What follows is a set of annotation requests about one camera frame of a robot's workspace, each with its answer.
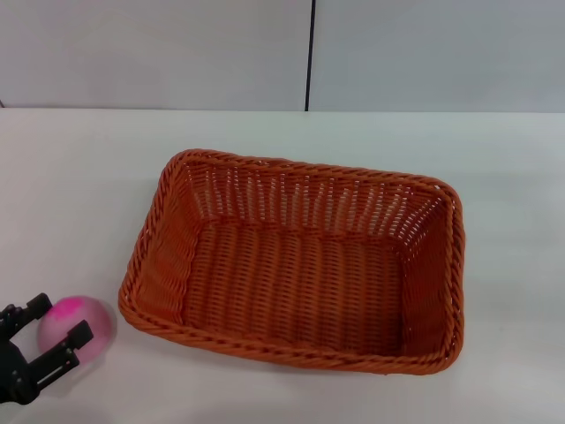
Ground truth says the orange woven wicker basket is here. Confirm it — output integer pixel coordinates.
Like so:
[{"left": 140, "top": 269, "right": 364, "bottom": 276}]
[{"left": 117, "top": 148, "right": 466, "bottom": 376}]

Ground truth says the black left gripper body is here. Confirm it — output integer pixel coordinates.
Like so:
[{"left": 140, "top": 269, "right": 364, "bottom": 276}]
[{"left": 0, "top": 324, "right": 37, "bottom": 395}]

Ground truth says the pink white ball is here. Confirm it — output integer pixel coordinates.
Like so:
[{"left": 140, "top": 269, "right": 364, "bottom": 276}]
[{"left": 36, "top": 293, "right": 118, "bottom": 364}]

